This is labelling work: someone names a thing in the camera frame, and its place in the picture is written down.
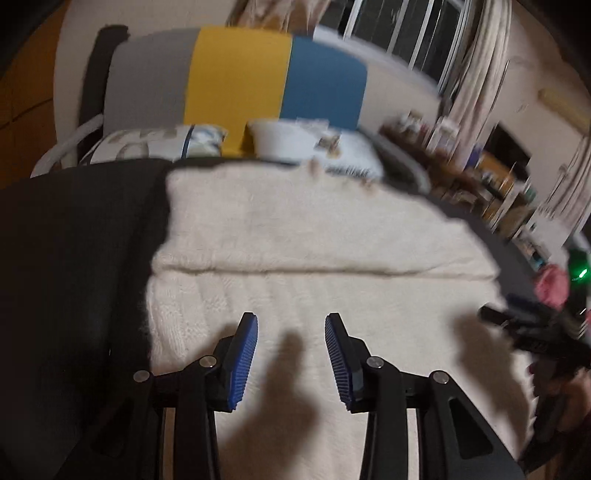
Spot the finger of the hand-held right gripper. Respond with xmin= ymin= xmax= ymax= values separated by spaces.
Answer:
xmin=505 ymin=294 xmax=556 ymax=315
xmin=478 ymin=305 xmax=533 ymax=330

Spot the red quilt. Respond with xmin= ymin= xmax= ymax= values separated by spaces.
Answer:
xmin=533 ymin=265 xmax=571 ymax=308

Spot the air conditioner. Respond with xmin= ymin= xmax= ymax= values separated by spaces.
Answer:
xmin=538 ymin=88 xmax=591 ymax=121

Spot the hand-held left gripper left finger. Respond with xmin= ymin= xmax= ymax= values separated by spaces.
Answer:
xmin=55 ymin=311 xmax=259 ymax=480

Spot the person's right hand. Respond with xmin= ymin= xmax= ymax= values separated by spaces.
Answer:
xmin=530 ymin=362 xmax=591 ymax=437

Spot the black television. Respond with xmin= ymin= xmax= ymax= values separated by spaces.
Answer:
xmin=485 ymin=121 xmax=532 ymax=167

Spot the geometric print cushion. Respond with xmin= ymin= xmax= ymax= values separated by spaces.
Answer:
xmin=78 ymin=124 xmax=229 ymax=164

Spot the cream knit sweater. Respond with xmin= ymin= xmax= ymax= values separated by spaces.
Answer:
xmin=139 ymin=164 xmax=541 ymax=480

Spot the deer print white cushion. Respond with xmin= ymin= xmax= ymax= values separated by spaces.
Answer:
xmin=245 ymin=117 xmax=384 ymax=178

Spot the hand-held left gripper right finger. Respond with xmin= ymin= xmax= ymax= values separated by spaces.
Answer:
xmin=324 ymin=312 xmax=527 ymax=480

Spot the large barred window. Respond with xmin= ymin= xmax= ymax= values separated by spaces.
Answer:
xmin=318 ymin=0 xmax=481 ymax=88

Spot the grey yellow blue sofa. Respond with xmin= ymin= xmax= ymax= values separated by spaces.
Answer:
xmin=30 ymin=25 xmax=430 ymax=195

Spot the floral curtain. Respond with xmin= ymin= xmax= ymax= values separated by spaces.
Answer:
xmin=540 ymin=138 xmax=591 ymax=241
xmin=438 ymin=0 xmax=513 ymax=134
xmin=226 ymin=0 xmax=333 ymax=33

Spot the wooden desk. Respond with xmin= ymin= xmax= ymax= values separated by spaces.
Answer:
xmin=381 ymin=111 xmax=490 ymax=208

